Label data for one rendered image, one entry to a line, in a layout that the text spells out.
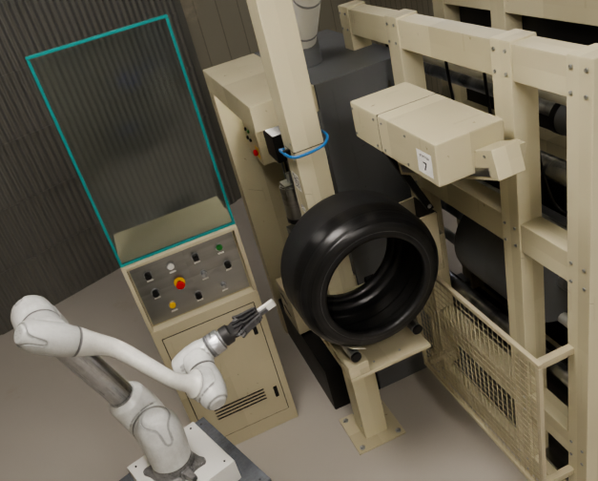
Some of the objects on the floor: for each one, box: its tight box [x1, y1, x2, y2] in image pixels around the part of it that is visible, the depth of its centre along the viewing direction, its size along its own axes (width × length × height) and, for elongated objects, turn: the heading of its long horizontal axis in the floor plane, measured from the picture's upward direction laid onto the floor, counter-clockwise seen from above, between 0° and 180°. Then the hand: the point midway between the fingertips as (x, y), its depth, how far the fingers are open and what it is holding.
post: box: [246, 0, 387, 439], centre depth 263 cm, size 13×13×250 cm
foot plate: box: [340, 400, 406, 455], centre depth 325 cm, size 27×27×2 cm
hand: (266, 306), depth 230 cm, fingers closed
